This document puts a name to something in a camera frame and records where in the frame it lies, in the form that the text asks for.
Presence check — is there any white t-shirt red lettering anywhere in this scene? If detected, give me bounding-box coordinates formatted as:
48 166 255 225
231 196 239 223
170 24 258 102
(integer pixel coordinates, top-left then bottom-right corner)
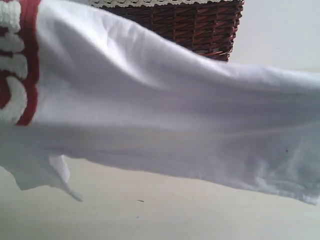
0 0 320 205

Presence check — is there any dark brown wicker basket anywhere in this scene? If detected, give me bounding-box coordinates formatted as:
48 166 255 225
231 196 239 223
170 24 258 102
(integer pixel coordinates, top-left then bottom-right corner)
102 0 244 62

